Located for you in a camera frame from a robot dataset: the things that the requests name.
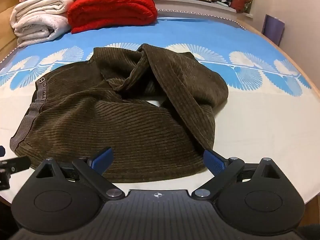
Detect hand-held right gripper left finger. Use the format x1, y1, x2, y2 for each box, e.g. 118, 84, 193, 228
33, 147, 127, 202

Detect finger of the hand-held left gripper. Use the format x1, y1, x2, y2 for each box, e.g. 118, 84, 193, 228
0, 145, 31, 191

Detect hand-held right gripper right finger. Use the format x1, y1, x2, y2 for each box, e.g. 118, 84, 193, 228
191, 150, 284, 202

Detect brown corduroy pants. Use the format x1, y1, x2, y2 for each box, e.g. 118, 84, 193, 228
9, 43, 229, 183

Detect blue white printed bedsheet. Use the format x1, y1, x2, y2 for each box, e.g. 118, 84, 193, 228
0, 15, 313, 202

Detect white folded blanket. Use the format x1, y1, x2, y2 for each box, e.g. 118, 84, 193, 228
10, 0, 73, 49

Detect purple board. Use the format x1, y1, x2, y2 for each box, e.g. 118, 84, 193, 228
261, 14, 286, 46

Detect red folded blanket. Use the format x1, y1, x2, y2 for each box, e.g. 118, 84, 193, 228
67, 0, 158, 34

